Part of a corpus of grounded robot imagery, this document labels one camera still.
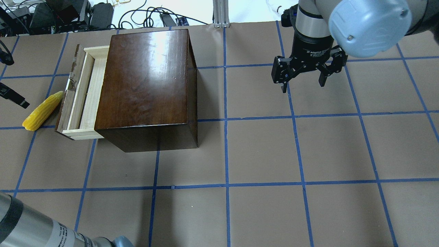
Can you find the working gripper black finger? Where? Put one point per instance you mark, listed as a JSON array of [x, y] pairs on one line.
[[7, 93], [5, 55]]

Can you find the dark brown wooden cabinet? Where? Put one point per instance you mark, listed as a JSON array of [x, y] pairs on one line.
[[148, 100]]

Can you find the light wood drawer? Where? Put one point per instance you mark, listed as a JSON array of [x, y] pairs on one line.
[[80, 102]]

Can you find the black power adapter box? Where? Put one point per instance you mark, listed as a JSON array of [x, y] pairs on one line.
[[102, 14]]

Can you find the black gripper, screen arm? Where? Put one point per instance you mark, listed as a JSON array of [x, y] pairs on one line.
[[311, 48]]

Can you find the aluminium frame post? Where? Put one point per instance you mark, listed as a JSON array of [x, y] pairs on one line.
[[221, 13]]

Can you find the yellow corn cob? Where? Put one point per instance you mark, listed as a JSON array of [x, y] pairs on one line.
[[40, 114]]

